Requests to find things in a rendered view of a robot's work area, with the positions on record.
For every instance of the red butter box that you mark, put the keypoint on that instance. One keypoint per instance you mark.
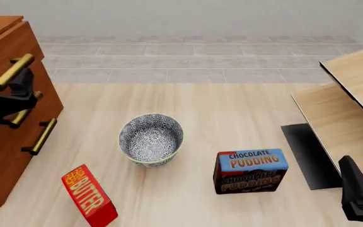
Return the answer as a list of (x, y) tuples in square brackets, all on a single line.
[(87, 198)]

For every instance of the pale wooden slab black edge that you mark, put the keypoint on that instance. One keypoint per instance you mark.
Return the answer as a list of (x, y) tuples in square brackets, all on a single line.
[(358, 71)]

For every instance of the black white patterned bowl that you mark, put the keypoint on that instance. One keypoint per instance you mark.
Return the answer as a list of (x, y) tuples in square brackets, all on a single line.
[(150, 142)]

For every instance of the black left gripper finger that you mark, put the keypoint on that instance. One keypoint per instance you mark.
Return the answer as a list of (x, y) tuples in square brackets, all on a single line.
[(24, 87)]

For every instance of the chocolate pudding box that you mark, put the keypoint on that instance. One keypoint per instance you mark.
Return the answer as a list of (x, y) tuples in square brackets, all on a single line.
[(251, 170)]

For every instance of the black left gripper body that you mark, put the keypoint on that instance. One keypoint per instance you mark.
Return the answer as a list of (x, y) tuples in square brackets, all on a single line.
[(2, 105)]

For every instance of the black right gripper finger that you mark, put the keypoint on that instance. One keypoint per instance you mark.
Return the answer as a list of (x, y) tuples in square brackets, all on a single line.
[(356, 184)]

